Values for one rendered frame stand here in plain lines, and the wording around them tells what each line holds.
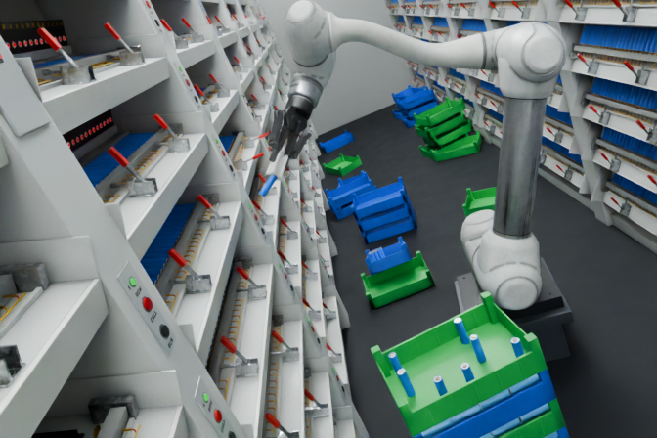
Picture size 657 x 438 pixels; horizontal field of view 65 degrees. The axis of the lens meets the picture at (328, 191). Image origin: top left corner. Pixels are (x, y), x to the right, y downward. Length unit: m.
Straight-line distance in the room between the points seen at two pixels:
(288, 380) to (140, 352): 0.64
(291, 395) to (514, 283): 0.64
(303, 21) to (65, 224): 0.88
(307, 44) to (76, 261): 0.91
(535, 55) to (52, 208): 1.06
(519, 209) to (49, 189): 1.15
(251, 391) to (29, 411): 0.53
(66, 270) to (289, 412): 0.68
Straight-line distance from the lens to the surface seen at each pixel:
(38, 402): 0.51
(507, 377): 1.13
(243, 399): 0.95
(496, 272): 1.46
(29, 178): 0.60
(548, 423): 1.25
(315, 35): 1.35
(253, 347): 1.06
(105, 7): 1.28
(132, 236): 0.72
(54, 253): 0.62
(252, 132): 1.96
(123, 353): 0.67
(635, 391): 1.76
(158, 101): 1.27
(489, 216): 1.66
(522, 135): 1.40
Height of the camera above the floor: 1.28
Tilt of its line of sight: 19 degrees down
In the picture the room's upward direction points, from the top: 24 degrees counter-clockwise
